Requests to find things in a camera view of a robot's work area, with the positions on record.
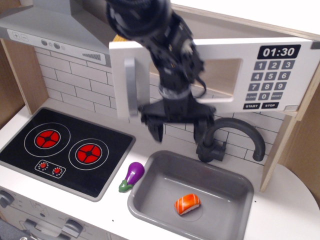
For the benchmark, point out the white toy microwave door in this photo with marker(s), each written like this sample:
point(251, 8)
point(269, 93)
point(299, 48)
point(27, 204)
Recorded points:
point(241, 74)

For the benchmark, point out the yellow toy shell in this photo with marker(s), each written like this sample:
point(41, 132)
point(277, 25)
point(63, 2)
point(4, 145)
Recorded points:
point(118, 38)

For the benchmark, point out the orange salmon sushi toy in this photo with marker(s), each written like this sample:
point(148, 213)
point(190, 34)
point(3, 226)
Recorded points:
point(187, 203)

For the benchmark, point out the grey right oven knob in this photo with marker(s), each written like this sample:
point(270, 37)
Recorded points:
point(73, 228)

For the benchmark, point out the wooden microwave cabinet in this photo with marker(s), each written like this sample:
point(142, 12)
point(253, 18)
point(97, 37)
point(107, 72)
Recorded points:
point(229, 129)

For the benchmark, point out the grey toy sink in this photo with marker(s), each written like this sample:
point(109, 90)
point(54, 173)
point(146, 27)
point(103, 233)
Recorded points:
point(226, 198)

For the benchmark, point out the black toy stovetop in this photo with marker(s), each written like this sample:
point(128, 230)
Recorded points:
point(68, 153)

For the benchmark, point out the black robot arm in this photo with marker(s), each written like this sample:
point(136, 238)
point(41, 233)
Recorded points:
point(154, 25)

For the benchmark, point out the grey oven knob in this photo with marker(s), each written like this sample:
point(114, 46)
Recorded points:
point(5, 199)
point(73, 228)

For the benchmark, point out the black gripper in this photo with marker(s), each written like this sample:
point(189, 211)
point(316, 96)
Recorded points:
point(185, 110)

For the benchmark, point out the grey left oven knob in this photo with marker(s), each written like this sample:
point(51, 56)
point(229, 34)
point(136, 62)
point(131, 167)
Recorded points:
point(5, 199)

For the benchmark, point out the purple toy eggplant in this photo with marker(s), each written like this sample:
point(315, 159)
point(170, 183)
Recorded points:
point(134, 173)

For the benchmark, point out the grey range hood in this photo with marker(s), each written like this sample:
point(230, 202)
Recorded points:
point(61, 26)

